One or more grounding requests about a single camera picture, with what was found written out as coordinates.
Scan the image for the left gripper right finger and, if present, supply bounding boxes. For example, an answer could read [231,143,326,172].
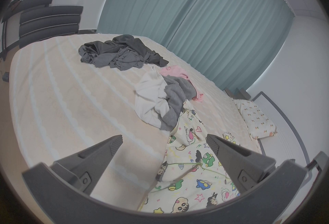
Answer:
[206,134,277,194]

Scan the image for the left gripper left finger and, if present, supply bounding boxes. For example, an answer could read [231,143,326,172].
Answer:
[50,135,123,196]

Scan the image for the white printed pyjama top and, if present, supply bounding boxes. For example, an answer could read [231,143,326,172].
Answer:
[137,98,257,214]

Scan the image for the white printed pillow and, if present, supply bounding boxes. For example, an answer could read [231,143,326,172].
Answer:
[234,99,278,139]

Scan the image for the grey bedside table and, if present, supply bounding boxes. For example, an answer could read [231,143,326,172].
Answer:
[224,88,251,100]

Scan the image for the bed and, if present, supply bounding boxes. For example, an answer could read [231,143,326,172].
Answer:
[8,33,309,216]

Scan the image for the white garment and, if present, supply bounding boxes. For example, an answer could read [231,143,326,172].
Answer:
[135,70,176,127]

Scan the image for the pink garment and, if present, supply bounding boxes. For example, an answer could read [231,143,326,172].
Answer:
[160,65,204,102]

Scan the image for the black garment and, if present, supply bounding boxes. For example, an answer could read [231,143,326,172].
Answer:
[78,34,169,71]

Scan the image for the blue-green curtain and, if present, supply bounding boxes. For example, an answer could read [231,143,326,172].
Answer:
[96,0,295,93]

